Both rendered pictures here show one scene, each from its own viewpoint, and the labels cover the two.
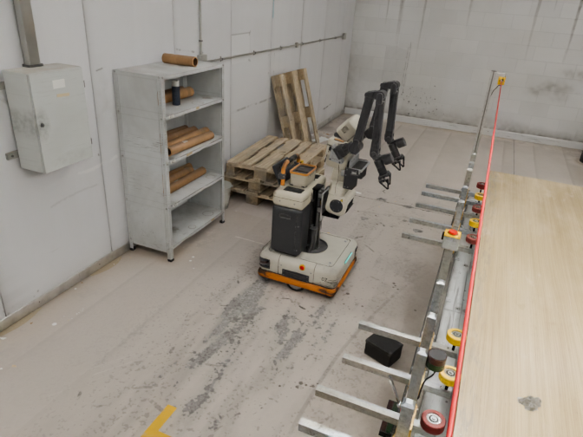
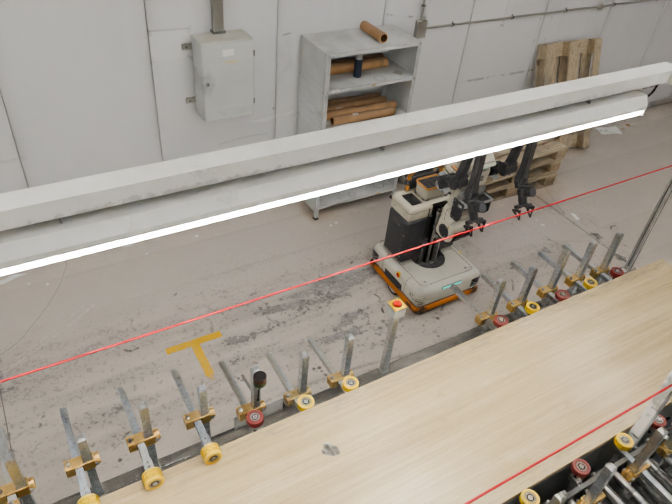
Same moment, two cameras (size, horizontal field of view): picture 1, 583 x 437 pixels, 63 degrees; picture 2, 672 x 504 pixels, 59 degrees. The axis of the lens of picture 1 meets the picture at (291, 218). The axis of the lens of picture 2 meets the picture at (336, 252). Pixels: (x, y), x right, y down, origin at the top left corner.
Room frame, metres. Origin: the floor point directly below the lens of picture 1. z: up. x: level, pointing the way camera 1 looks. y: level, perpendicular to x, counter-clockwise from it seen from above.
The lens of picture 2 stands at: (-0.01, -1.67, 3.26)
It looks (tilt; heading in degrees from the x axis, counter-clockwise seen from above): 39 degrees down; 35
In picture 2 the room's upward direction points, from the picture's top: 6 degrees clockwise
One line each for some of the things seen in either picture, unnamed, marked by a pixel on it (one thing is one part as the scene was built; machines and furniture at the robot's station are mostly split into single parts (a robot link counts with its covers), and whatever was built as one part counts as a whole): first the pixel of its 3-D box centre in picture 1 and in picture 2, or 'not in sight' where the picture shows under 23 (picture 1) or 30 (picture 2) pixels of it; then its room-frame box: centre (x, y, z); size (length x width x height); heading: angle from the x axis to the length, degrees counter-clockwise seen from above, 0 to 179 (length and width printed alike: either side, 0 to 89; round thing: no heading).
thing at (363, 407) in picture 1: (373, 411); (238, 393); (1.23, -0.34, 0.84); 0.43 x 0.03 x 0.04; 69
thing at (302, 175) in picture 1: (303, 175); (432, 187); (3.49, -0.07, 0.87); 0.23 x 0.15 x 0.11; 159
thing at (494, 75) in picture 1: (483, 134); (662, 214); (3.83, -1.52, 1.20); 0.15 x 0.12 x 1.00; 159
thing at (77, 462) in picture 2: not in sight; (82, 463); (0.50, -0.18, 0.95); 0.14 x 0.06 x 0.05; 159
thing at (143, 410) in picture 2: not in sight; (148, 438); (0.76, -0.28, 0.94); 0.04 x 0.04 x 0.48; 69
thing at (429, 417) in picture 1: (430, 429); (255, 423); (1.16, -0.52, 0.85); 0.08 x 0.08 x 0.11
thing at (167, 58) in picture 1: (180, 60); (373, 31); (4.08, 1.01, 1.59); 0.30 x 0.08 x 0.08; 69
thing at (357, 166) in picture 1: (354, 170); (471, 202); (3.34, -0.44, 0.99); 0.28 x 0.16 x 0.22; 159
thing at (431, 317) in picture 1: (421, 362); (302, 385); (1.46, -0.55, 0.87); 0.04 x 0.04 x 0.48; 69
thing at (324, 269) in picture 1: (309, 257); (424, 268); (3.44, -0.17, 0.16); 0.67 x 0.64 x 0.25; 69
